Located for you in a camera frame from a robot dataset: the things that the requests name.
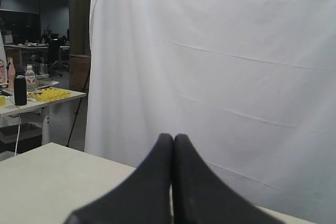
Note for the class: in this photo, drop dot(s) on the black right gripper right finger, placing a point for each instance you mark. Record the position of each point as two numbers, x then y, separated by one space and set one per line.
200 196

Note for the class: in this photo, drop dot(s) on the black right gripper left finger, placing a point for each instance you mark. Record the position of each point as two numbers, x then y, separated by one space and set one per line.
143 197

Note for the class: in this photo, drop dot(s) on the white backdrop curtain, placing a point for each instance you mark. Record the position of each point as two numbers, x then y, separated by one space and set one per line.
251 82

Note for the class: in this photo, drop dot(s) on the white side table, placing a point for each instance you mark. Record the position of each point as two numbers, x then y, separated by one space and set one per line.
10 109

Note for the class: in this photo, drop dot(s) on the metal pot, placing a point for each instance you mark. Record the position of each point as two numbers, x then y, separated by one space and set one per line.
42 69

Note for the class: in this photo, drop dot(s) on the clear plastic water bottle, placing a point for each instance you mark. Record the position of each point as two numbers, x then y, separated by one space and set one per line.
30 79

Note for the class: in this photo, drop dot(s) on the black cylindrical bottle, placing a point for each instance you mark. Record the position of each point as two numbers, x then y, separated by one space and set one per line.
20 90

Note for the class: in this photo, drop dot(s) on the black office chair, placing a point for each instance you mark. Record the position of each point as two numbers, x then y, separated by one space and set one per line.
54 60

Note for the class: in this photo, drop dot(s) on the brown wooden pillar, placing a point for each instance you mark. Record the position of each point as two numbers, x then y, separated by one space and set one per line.
80 54

